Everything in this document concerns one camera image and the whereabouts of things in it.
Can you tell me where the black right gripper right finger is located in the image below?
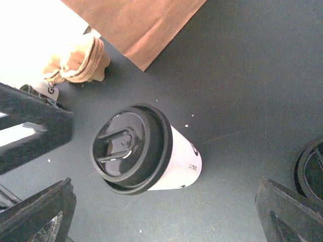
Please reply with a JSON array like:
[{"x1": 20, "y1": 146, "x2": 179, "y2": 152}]
[{"x1": 255, "y1": 179, "x2": 322, "y2": 241}]

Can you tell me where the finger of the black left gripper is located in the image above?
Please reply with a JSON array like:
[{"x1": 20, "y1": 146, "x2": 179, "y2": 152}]
[{"x1": 1, "y1": 84, "x2": 74, "y2": 174}]

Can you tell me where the black coffee cup lid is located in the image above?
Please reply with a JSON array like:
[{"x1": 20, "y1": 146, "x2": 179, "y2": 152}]
[{"x1": 292, "y1": 136, "x2": 322, "y2": 204}]

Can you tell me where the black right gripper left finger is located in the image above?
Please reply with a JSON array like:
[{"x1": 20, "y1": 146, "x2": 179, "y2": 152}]
[{"x1": 1, "y1": 177, "x2": 76, "y2": 241}]

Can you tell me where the brown pulp cup carrier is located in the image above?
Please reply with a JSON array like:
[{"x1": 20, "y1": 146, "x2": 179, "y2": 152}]
[{"x1": 41, "y1": 32, "x2": 111, "y2": 84}]

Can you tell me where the left paper cup stack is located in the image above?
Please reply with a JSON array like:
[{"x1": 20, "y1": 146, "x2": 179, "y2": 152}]
[{"x1": 19, "y1": 81, "x2": 59, "y2": 103}]

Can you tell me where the single white paper cup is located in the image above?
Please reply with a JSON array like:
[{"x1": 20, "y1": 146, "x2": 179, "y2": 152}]
[{"x1": 149, "y1": 127, "x2": 202, "y2": 191}]

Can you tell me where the brown paper bag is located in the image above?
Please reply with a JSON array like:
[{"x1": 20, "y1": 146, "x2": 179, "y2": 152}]
[{"x1": 63, "y1": 0, "x2": 205, "y2": 71}]

